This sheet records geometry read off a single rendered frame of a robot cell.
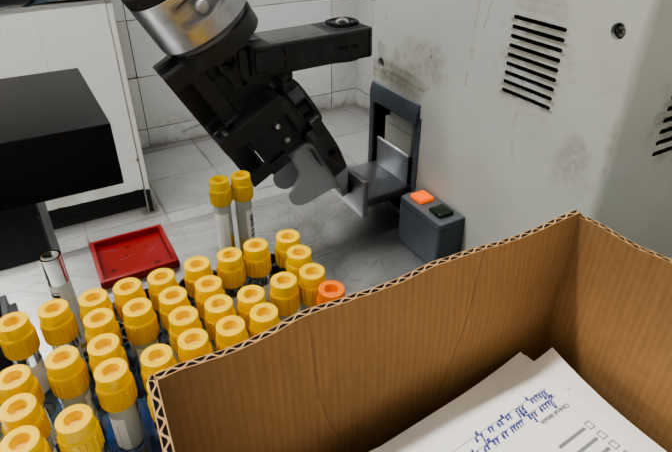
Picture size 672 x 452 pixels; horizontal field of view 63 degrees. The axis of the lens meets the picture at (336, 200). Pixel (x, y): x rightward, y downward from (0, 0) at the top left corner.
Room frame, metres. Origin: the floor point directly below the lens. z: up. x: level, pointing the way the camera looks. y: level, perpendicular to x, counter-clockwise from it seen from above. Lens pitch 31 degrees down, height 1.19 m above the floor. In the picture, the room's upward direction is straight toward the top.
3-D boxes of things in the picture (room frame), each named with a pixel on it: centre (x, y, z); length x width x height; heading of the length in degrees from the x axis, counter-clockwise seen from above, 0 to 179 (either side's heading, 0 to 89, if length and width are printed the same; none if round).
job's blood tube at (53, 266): (0.27, 0.18, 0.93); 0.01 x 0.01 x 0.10
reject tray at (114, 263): (0.41, 0.19, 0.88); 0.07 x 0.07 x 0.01; 29
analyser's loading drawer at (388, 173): (0.52, -0.10, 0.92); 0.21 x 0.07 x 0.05; 119
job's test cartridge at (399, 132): (0.51, -0.08, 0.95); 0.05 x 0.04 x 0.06; 29
